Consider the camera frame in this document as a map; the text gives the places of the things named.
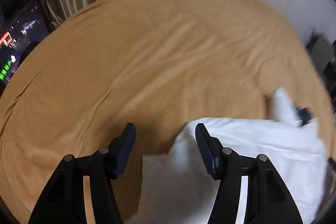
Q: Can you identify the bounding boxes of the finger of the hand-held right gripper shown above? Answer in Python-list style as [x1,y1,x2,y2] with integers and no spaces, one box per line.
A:
[296,106,315,126]

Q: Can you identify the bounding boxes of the orange bed quilt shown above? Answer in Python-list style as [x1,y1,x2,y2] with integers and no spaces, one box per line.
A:
[0,0,334,224]

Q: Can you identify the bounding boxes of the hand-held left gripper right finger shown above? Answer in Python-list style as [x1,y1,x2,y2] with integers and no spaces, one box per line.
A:
[195,123,303,224]

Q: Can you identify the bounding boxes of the white puffer jacket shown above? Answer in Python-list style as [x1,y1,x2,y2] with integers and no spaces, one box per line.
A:
[129,86,329,224]

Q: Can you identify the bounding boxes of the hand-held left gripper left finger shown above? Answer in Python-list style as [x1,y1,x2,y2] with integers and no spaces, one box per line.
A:
[28,123,137,224]

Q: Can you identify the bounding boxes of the night window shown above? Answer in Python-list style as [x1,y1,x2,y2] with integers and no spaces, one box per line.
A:
[0,0,51,89]

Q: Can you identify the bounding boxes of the chair with grey cloth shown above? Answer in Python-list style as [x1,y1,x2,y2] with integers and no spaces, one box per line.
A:
[304,34,332,76]

